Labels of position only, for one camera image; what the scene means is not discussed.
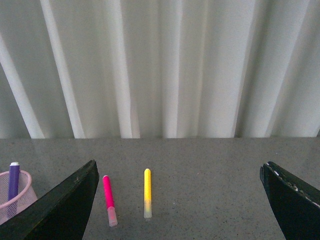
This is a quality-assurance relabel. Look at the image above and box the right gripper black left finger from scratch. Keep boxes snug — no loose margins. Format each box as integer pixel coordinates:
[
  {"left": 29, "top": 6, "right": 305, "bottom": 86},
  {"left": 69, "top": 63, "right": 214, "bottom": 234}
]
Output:
[{"left": 0, "top": 160, "right": 99, "bottom": 240}]

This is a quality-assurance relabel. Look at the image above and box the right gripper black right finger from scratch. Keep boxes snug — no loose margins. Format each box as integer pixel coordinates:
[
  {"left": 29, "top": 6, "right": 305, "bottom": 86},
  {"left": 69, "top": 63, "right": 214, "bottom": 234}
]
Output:
[{"left": 259, "top": 161, "right": 320, "bottom": 240}]

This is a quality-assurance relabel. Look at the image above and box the pink highlighter pen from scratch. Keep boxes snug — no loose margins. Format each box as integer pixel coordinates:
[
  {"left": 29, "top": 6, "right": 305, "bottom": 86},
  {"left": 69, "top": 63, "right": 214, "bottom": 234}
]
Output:
[{"left": 102, "top": 175, "right": 118, "bottom": 227}]

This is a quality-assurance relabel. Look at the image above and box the purple highlighter pen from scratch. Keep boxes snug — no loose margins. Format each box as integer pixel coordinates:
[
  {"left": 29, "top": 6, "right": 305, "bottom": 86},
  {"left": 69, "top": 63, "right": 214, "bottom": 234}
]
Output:
[{"left": 6, "top": 161, "right": 21, "bottom": 218}]

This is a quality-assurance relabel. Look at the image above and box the pink mesh pen cup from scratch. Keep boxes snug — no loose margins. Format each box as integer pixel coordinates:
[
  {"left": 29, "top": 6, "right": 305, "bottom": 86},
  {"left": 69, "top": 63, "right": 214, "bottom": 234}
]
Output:
[{"left": 0, "top": 170, "right": 38, "bottom": 225}]

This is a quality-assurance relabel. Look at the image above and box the yellow highlighter pen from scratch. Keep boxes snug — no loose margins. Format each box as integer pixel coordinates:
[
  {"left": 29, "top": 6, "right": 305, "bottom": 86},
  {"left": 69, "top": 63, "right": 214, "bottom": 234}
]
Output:
[{"left": 143, "top": 168, "right": 152, "bottom": 219}]

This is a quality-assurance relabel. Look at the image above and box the white pleated curtain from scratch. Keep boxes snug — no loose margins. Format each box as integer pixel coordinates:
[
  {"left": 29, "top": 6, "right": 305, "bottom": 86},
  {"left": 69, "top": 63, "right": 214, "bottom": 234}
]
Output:
[{"left": 0, "top": 0, "right": 320, "bottom": 139}]

